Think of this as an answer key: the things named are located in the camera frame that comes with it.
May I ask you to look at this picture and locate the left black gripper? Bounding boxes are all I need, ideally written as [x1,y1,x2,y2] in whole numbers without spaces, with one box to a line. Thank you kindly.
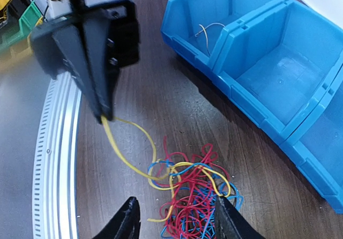
[30,0,140,121]

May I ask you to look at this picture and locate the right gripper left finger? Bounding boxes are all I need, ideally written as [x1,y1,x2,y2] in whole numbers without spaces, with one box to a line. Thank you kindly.
[93,196,141,239]

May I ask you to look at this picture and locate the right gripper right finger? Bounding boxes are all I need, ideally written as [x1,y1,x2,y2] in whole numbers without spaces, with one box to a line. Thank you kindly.
[214,196,264,239]

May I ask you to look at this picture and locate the red blue cables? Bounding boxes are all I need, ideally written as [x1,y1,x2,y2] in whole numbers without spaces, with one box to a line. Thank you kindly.
[147,136,244,239]

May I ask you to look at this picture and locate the yellow cable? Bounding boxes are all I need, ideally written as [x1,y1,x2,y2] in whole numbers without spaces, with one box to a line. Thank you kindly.
[100,115,232,222]
[195,22,226,57]

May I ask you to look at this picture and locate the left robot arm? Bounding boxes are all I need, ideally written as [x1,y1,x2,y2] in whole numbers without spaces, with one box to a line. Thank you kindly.
[30,0,140,121]

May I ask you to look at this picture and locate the green storage bin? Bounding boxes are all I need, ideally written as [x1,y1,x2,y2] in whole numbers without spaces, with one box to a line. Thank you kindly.
[1,1,42,52]

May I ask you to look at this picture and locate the blue three-compartment bin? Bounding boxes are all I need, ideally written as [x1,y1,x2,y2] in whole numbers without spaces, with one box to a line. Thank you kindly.
[161,0,342,214]

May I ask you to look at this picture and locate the aluminium front rail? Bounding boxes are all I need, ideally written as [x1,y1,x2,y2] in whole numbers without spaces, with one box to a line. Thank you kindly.
[32,73,81,238]

